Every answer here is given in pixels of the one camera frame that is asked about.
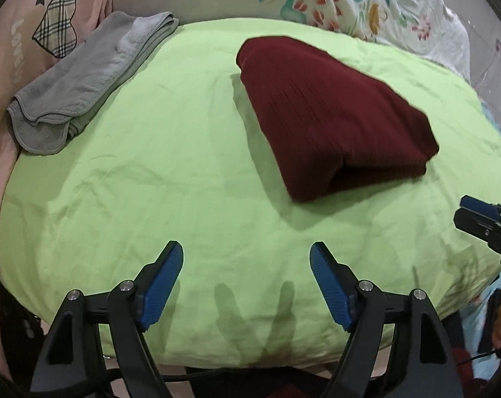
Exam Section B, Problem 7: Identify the grey folded garment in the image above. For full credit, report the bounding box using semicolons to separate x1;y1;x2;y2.
7;12;179;156

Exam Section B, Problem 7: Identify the dark red knit sweater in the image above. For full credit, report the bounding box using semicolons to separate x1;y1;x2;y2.
236;36;439;202

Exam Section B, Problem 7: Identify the black cable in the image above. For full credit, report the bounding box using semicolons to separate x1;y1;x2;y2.
453;347;501;367

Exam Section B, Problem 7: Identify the light green bed sheet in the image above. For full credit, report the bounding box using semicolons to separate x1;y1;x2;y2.
0;19;501;368

